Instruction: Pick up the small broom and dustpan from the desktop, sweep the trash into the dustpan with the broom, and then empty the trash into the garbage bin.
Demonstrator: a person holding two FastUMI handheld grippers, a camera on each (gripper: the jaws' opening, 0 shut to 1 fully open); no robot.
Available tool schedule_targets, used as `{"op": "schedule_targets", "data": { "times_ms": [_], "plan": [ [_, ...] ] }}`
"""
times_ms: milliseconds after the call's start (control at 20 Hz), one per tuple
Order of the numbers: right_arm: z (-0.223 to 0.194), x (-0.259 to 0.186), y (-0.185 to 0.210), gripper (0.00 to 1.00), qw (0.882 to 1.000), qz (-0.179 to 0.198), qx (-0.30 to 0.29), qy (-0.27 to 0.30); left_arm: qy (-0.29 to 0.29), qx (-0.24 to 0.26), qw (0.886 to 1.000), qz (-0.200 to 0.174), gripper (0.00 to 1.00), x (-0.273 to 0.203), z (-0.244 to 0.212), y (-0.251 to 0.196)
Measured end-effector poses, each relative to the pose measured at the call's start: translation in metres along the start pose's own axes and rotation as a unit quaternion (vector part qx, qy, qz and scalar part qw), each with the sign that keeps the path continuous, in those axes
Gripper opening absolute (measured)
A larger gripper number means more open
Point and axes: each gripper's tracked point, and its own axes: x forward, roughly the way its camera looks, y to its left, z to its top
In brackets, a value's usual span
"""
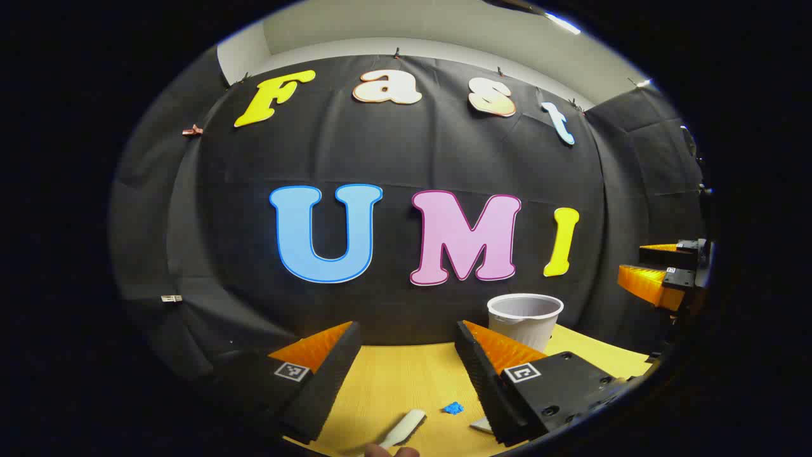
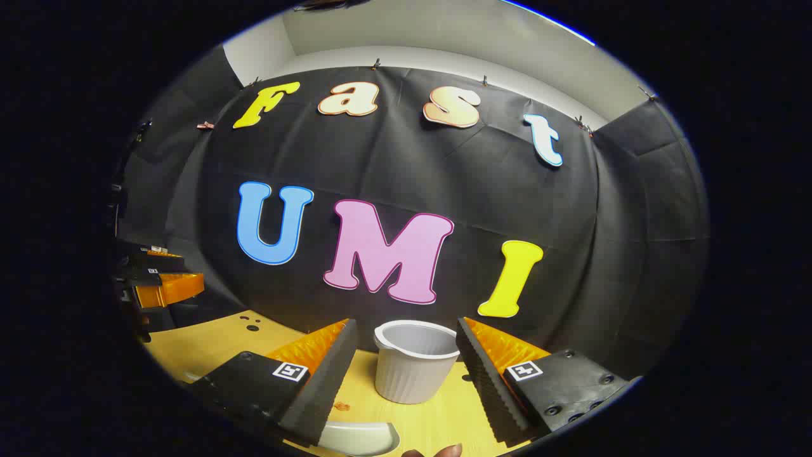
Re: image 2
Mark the grey plastic dustpan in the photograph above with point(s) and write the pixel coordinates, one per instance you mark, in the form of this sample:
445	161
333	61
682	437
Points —
358	438

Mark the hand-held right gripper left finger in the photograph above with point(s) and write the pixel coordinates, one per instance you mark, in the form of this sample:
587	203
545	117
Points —
327	387

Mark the wooden desktop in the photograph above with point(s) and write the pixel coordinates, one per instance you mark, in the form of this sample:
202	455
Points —
209	343

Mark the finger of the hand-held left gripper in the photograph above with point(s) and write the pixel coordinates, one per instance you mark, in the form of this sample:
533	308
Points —
143	257
171	289

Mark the white ribbed garbage bin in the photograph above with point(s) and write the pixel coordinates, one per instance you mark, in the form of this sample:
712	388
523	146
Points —
412	371

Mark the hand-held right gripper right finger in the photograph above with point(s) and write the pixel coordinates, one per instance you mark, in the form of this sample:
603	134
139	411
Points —
485	381

